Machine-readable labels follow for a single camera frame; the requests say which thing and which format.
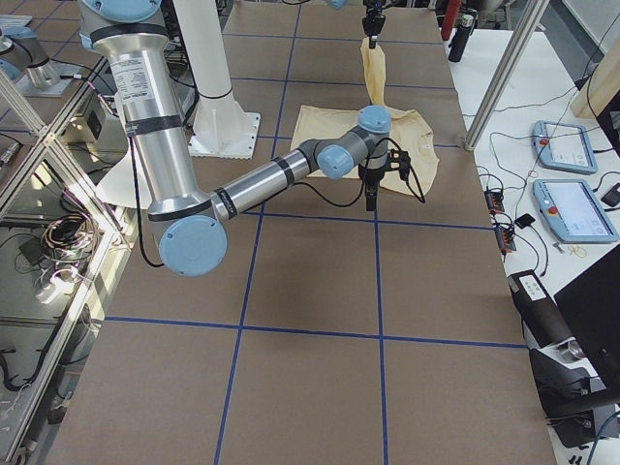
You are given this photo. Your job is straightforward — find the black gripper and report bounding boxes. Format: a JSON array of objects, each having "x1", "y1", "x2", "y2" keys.
[
  {"x1": 361, "y1": 4, "x2": 386, "y2": 48},
  {"x1": 357, "y1": 164, "x2": 388, "y2": 211}
]

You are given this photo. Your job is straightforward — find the beige long-sleeve printed shirt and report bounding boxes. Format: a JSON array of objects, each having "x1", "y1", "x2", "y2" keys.
[{"x1": 289, "y1": 39, "x2": 441, "y2": 199}]

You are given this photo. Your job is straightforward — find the black water bottle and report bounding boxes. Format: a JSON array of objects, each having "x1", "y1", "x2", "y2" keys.
[{"x1": 448, "y1": 14, "x2": 476, "y2": 63}]

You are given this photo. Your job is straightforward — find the lower blue teach pendant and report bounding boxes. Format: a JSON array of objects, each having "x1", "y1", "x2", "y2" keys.
[{"x1": 533, "y1": 179, "x2": 619, "y2": 244}]

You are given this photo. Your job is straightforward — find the blue teach pendant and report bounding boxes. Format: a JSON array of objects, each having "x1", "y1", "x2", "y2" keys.
[
  {"x1": 533, "y1": 179, "x2": 619, "y2": 244},
  {"x1": 533, "y1": 120, "x2": 598, "y2": 174}
]

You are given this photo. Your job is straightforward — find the upper blue teach pendant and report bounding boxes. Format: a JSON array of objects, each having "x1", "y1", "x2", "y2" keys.
[{"x1": 533, "y1": 120, "x2": 598, "y2": 174}]

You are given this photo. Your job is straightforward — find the black cylinder with label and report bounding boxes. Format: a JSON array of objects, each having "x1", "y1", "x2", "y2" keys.
[{"x1": 508, "y1": 270, "x2": 574, "y2": 347}]

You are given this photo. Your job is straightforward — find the black monitor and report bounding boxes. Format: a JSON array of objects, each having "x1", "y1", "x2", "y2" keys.
[{"x1": 554, "y1": 247, "x2": 619, "y2": 385}]

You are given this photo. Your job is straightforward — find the white chair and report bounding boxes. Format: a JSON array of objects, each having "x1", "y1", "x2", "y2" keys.
[{"x1": 96, "y1": 150, "x2": 152, "y2": 209}]

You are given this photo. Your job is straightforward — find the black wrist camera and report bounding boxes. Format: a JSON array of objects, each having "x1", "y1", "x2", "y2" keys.
[{"x1": 387, "y1": 149, "x2": 411, "y2": 180}]

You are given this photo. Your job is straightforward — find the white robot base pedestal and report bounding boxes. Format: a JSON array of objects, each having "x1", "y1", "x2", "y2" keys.
[{"x1": 173, "y1": 0, "x2": 261, "y2": 159}]

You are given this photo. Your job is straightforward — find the aluminium frame post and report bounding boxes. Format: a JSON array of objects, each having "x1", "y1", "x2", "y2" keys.
[{"x1": 464, "y1": 0, "x2": 549, "y2": 151}]

